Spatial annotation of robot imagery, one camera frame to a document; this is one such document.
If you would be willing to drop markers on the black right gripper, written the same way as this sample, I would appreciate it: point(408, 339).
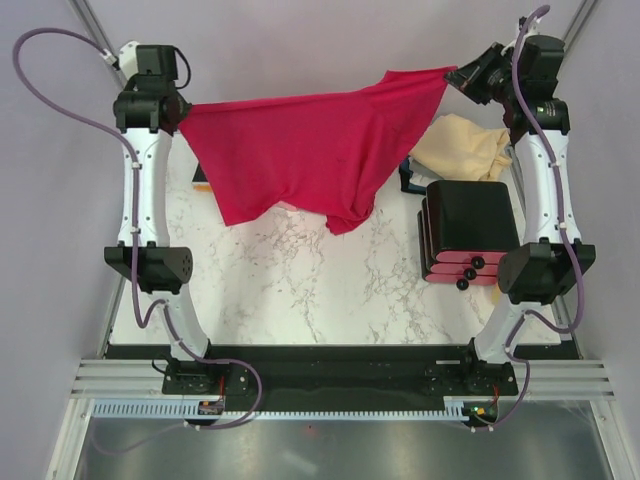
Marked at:
point(469, 79)

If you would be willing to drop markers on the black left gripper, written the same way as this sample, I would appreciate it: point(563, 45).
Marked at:
point(187, 106)

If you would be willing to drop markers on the black pink drawer organizer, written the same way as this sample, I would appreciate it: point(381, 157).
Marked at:
point(465, 228)

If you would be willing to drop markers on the magenta t shirt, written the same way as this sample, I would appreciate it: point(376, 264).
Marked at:
point(327, 154)

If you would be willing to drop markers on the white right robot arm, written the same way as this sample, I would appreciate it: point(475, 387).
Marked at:
point(553, 257)

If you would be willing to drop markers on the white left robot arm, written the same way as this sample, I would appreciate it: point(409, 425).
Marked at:
point(159, 272)

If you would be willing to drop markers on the cream yellow t shirt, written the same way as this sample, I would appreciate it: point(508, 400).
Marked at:
point(455, 148)

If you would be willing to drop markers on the black notebook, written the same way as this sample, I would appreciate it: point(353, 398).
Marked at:
point(199, 176)

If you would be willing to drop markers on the navy white folded cloth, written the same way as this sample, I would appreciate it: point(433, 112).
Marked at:
point(414, 178)

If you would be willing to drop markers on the light pink t shirt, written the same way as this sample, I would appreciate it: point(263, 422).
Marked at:
point(289, 207)

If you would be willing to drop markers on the yellow mug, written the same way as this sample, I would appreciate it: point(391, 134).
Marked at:
point(495, 295)

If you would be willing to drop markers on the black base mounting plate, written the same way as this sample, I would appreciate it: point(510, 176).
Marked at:
point(340, 378)

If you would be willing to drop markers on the left aluminium frame post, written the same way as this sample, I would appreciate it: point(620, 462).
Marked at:
point(91, 24)

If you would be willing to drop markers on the aluminium frame post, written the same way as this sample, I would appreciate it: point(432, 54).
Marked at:
point(91, 24)
point(578, 22)

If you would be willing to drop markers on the right aluminium frame post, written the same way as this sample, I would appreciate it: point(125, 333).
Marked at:
point(578, 22)

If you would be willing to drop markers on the white slotted cable duct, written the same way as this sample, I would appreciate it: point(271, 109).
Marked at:
point(197, 410)

